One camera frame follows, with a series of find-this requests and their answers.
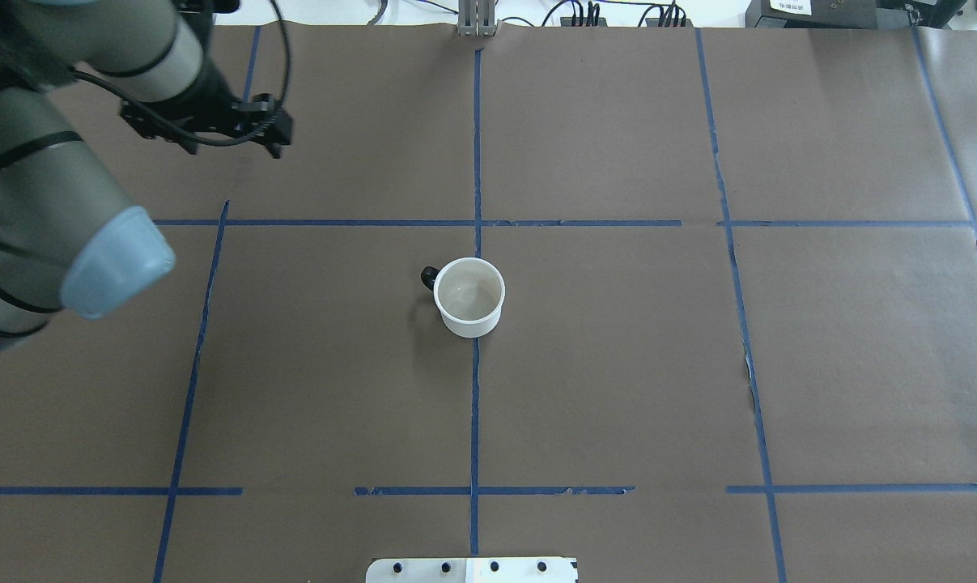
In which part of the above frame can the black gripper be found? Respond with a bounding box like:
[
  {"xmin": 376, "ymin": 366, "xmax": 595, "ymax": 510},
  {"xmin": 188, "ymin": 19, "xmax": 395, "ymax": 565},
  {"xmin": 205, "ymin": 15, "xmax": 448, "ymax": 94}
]
[{"xmin": 121, "ymin": 77, "xmax": 295, "ymax": 160}]

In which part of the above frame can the white smiley mug black handle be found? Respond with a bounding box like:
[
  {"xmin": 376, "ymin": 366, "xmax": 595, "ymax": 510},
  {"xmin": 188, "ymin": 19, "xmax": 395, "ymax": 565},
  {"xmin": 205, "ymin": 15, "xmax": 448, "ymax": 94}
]
[{"xmin": 420, "ymin": 256, "xmax": 506, "ymax": 339}]

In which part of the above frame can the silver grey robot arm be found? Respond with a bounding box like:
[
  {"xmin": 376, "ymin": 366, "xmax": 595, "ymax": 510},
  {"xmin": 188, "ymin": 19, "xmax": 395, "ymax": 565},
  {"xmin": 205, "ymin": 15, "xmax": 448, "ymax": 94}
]
[{"xmin": 0, "ymin": 1, "xmax": 293, "ymax": 353}]

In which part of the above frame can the black power strip left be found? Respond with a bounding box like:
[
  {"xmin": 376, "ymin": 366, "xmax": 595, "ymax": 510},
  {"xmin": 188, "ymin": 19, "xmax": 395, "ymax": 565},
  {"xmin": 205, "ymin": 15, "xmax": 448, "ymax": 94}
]
[{"xmin": 558, "ymin": 1, "xmax": 607, "ymax": 28}]

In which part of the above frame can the black power strip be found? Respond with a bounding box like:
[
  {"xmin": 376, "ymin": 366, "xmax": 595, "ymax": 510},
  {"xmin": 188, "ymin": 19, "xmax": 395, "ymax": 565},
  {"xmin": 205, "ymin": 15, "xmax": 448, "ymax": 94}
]
[
  {"xmin": 558, "ymin": 1, "xmax": 607, "ymax": 28},
  {"xmin": 639, "ymin": 2, "xmax": 693, "ymax": 28}
]

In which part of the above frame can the black power strip right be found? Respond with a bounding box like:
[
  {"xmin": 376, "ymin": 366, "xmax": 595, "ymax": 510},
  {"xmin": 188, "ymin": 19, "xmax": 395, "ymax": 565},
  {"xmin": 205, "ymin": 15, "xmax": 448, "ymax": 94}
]
[{"xmin": 639, "ymin": 2, "xmax": 693, "ymax": 28}]

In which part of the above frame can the black equipment box with label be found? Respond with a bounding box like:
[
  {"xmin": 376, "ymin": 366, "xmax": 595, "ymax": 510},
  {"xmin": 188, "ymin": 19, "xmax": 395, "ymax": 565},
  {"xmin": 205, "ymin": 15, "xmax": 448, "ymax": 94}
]
[{"xmin": 744, "ymin": 1, "xmax": 966, "ymax": 30}]

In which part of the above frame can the brown paper table cover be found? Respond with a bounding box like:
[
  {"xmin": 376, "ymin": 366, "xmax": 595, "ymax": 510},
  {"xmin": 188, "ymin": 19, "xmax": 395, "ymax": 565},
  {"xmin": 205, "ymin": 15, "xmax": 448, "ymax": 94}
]
[{"xmin": 0, "ymin": 25, "xmax": 977, "ymax": 582}]

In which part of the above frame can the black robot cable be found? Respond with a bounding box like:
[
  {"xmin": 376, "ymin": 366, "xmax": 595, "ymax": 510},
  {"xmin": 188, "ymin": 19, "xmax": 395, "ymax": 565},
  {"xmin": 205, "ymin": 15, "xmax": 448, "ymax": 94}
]
[{"xmin": 67, "ymin": 0, "xmax": 293, "ymax": 148}]

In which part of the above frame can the grey aluminium camera post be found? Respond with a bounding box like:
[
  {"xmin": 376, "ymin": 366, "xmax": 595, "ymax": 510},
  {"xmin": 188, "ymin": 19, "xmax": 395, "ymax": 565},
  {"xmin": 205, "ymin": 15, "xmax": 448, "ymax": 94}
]
[{"xmin": 457, "ymin": 0, "xmax": 499, "ymax": 38}]

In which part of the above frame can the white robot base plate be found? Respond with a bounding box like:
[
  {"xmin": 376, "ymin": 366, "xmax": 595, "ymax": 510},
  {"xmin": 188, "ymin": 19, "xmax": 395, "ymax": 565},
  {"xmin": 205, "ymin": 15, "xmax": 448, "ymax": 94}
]
[{"xmin": 365, "ymin": 556, "xmax": 580, "ymax": 582}]

